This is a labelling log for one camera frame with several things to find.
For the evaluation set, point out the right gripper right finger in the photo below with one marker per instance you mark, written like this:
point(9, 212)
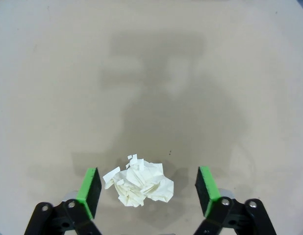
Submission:
point(208, 193)

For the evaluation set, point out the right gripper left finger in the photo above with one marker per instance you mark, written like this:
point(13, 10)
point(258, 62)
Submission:
point(87, 193)

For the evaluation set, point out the white paper ball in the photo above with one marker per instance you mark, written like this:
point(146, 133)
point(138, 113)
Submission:
point(141, 183)

